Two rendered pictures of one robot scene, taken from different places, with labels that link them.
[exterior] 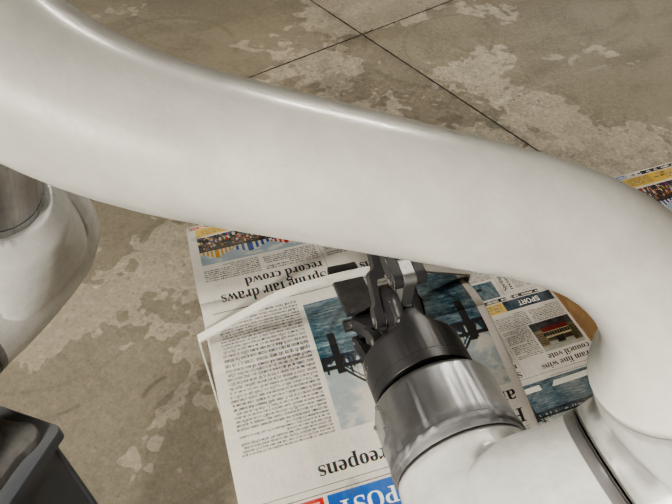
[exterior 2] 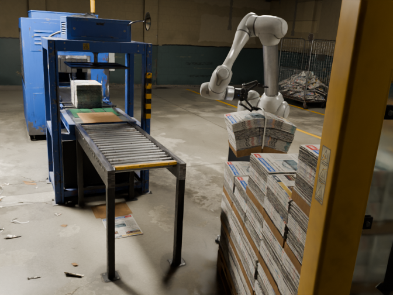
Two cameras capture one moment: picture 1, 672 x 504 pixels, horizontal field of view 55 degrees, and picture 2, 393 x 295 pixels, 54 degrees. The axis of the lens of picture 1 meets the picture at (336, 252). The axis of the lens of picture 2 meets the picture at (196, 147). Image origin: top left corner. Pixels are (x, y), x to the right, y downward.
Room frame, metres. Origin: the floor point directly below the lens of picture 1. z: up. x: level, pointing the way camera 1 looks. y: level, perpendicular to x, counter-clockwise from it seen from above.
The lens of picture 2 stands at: (0.45, -2.51, 1.66)
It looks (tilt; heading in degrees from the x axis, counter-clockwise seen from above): 16 degrees down; 100
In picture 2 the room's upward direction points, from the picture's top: 3 degrees clockwise
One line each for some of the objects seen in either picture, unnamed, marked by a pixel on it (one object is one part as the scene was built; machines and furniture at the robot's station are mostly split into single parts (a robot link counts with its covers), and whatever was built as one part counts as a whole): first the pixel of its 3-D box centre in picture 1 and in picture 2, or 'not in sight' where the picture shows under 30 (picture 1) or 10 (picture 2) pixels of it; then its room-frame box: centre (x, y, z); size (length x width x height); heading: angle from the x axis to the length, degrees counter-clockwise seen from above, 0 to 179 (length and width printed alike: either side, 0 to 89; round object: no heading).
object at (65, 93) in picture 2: not in sight; (78, 100); (-1.95, 2.09, 0.75); 1.53 x 0.64 x 0.10; 126
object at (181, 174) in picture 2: not in sight; (151, 145); (-0.47, 0.51, 0.74); 1.34 x 0.05 x 0.12; 126
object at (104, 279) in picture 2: not in sight; (110, 275); (-0.50, -0.30, 0.01); 0.14 x 0.13 x 0.01; 36
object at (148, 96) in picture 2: not in sight; (148, 95); (-0.72, 1.15, 1.05); 0.05 x 0.05 x 0.45; 36
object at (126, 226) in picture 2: not in sight; (121, 226); (-0.69, 0.39, 0.00); 0.37 x 0.28 x 0.01; 126
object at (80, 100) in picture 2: not in sight; (86, 93); (-1.62, 1.64, 0.93); 0.38 x 0.30 x 0.26; 126
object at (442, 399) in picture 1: (444, 426); (229, 93); (0.20, -0.07, 1.32); 0.09 x 0.06 x 0.09; 106
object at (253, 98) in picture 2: not in sight; (249, 104); (0.31, 0.46, 1.17); 0.18 x 0.16 x 0.22; 158
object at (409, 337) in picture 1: (405, 343); (240, 94); (0.27, -0.05, 1.31); 0.09 x 0.07 x 0.08; 16
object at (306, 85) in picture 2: not in sight; (303, 72); (1.30, 8.07, 0.85); 1.21 x 0.83 x 1.71; 126
